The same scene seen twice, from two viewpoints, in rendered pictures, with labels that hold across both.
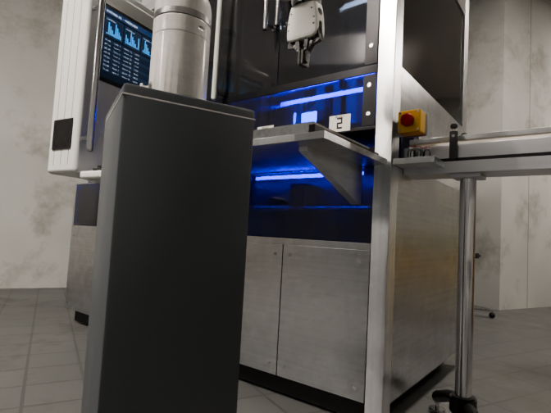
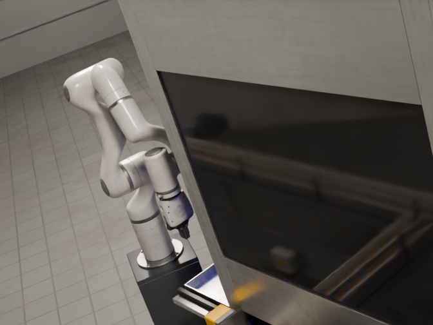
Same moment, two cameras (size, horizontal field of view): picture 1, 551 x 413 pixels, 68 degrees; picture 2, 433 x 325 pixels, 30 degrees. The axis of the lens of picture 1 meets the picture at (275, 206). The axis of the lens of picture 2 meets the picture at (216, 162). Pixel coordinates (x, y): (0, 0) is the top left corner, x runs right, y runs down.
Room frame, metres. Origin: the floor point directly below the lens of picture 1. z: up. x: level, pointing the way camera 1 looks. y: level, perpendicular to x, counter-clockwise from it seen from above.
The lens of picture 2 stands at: (2.15, -2.27, 2.40)
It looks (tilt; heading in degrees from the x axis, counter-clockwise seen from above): 24 degrees down; 111
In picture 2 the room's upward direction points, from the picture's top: 19 degrees counter-clockwise
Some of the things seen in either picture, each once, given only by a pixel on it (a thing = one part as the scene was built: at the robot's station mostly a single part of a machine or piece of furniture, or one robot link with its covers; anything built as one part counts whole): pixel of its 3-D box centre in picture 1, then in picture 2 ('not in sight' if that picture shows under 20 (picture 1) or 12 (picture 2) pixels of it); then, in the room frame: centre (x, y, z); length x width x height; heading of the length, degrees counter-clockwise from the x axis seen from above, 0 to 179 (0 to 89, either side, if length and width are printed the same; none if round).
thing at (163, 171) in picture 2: not in sight; (161, 168); (1.10, -0.05, 1.36); 0.09 x 0.08 x 0.13; 43
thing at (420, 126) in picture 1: (412, 123); (222, 322); (1.29, -0.43, 0.99); 0.08 x 0.07 x 0.07; 142
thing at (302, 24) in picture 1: (305, 22); (174, 206); (1.10, -0.05, 1.21); 0.10 x 0.07 x 0.11; 53
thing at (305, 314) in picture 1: (246, 263); not in sight; (2.33, 0.15, 0.44); 2.06 x 1.00 x 0.88; 52
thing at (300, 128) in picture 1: (307, 145); (243, 282); (1.26, -0.09, 0.90); 0.34 x 0.26 x 0.04; 142
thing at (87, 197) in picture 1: (178, 204); not in sight; (1.95, 0.47, 0.73); 1.98 x 0.01 x 0.25; 52
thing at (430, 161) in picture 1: (420, 164); not in sight; (1.32, -0.46, 0.87); 0.14 x 0.13 x 0.02; 142
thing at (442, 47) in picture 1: (437, 36); (301, 196); (1.70, -0.66, 1.50); 0.85 x 0.01 x 0.59; 142
